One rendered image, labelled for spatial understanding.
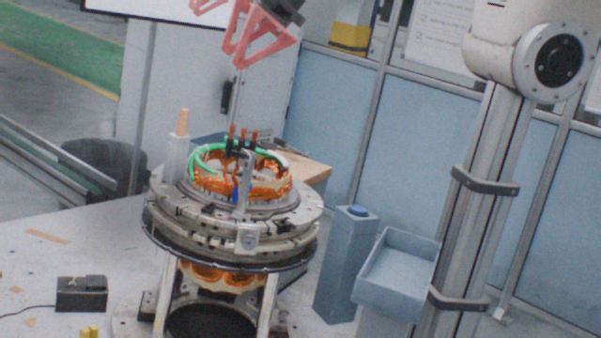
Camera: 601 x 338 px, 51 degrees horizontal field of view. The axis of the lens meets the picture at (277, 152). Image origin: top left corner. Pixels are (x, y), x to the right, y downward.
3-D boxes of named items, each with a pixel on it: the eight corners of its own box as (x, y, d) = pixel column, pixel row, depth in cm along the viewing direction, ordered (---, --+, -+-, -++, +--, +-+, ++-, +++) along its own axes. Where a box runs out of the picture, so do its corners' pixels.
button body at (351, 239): (328, 326, 135) (354, 220, 128) (311, 308, 141) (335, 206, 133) (353, 321, 139) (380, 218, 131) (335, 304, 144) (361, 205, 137)
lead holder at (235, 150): (222, 157, 99) (225, 137, 98) (238, 154, 103) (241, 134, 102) (238, 165, 97) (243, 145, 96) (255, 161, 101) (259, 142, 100)
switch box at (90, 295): (54, 295, 126) (57, 270, 125) (104, 296, 129) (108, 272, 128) (53, 313, 121) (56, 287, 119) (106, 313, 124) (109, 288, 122)
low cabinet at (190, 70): (273, 209, 398) (312, 22, 364) (211, 226, 356) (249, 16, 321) (169, 156, 457) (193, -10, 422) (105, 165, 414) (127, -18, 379)
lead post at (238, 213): (241, 222, 101) (254, 154, 97) (231, 216, 102) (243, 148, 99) (250, 221, 102) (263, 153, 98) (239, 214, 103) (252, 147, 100)
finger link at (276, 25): (217, 53, 73) (268, -10, 72) (209, 42, 80) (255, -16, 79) (260, 87, 76) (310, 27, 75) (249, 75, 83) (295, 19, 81)
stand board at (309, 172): (217, 165, 141) (219, 155, 140) (259, 151, 157) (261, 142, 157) (294, 194, 133) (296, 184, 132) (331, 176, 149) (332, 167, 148)
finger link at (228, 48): (209, 42, 80) (255, -16, 79) (203, 34, 86) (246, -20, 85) (250, 75, 82) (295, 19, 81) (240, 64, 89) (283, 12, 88)
